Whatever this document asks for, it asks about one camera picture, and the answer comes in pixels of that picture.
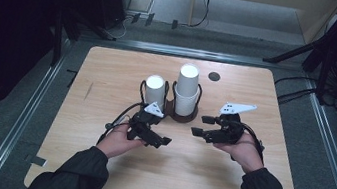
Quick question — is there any person's left hand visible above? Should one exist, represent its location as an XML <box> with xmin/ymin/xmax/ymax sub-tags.
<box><xmin>93</xmin><ymin>118</ymin><xmax>150</xmax><ymax>164</ymax></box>

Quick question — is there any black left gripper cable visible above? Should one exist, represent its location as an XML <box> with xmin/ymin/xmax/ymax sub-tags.
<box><xmin>95</xmin><ymin>96</ymin><xmax>150</xmax><ymax>153</ymax></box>

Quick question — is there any small black floor bracket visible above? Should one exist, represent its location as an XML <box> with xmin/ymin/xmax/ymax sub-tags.
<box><xmin>143</xmin><ymin>11</ymin><xmax>156</xmax><ymax>29</ymax></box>
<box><xmin>170</xmin><ymin>18</ymin><xmax>180</xmax><ymax>31</ymax></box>

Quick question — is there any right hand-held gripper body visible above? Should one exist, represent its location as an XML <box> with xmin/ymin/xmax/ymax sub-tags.
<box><xmin>211</xmin><ymin>99</ymin><xmax>259</xmax><ymax>150</ymax></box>

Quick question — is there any black hanging cable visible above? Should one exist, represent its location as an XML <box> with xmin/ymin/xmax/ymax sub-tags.
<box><xmin>188</xmin><ymin>0</ymin><xmax>213</xmax><ymax>32</ymax></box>

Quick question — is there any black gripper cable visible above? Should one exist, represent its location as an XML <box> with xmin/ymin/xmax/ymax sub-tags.
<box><xmin>95</xmin><ymin>96</ymin><xmax>150</xmax><ymax>153</ymax></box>
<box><xmin>233</xmin><ymin>121</ymin><xmax>271</xmax><ymax>165</ymax></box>

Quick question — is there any black floor cable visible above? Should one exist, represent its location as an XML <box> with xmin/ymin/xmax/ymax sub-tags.
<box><xmin>275</xmin><ymin>83</ymin><xmax>317</xmax><ymax>109</ymax></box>
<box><xmin>273</xmin><ymin>71</ymin><xmax>319</xmax><ymax>93</ymax></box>

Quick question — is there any dark wire cup holder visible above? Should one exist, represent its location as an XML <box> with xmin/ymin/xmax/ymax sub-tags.
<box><xmin>134</xmin><ymin>74</ymin><xmax>204</xmax><ymax>126</ymax></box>

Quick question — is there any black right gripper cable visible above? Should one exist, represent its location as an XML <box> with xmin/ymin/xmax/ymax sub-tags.
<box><xmin>233</xmin><ymin>121</ymin><xmax>271</xmax><ymax>165</ymax></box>

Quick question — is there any person's right hand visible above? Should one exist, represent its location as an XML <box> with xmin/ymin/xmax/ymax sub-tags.
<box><xmin>208</xmin><ymin>128</ymin><xmax>269</xmax><ymax>176</ymax></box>

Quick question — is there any light wooden furniture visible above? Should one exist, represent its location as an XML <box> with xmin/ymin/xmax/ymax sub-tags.
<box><xmin>186</xmin><ymin>0</ymin><xmax>337</xmax><ymax>51</ymax></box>

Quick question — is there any grey tape piece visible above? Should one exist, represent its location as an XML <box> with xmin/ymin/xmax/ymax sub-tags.
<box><xmin>24</xmin><ymin>152</ymin><xmax>49</xmax><ymax>168</ymax></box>

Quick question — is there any white paper cup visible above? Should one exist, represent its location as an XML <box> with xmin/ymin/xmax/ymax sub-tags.
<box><xmin>171</xmin><ymin>86</ymin><xmax>201</xmax><ymax>119</ymax></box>
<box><xmin>141</xmin><ymin>73</ymin><xmax>170</xmax><ymax>113</ymax></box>
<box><xmin>173</xmin><ymin>62</ymin><xmax>203</xmax><ymax>100</ymax></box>

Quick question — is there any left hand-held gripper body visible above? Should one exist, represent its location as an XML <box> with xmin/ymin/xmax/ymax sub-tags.
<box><xmin>124</xmin><ymin>98</ymin><xmax>167</xmax><ymax>146</ymax></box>

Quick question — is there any round dark table grommet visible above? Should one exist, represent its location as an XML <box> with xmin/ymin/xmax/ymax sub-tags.
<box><xmin>206</xmin><ymin>70</ymin><xmax>222</xmax><ymax>83</ymax></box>

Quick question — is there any black metal stand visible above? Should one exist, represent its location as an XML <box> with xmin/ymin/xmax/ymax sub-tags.
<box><xmin>46</xmin><ymin>6</ymin><xmax>121</xmax><ymax>76</ymax></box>

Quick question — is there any black tripod stand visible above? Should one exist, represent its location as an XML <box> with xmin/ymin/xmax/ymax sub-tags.
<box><xmin>256</xmin><ymin>0</ymin><xmax>337</xmax><ymax>110</ymax></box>

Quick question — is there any white floor cable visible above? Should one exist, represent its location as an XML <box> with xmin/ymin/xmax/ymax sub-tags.
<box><xmin>105</xmin><ymin>10</ymin><xmax>137</xmax><ymax>42</ymax></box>

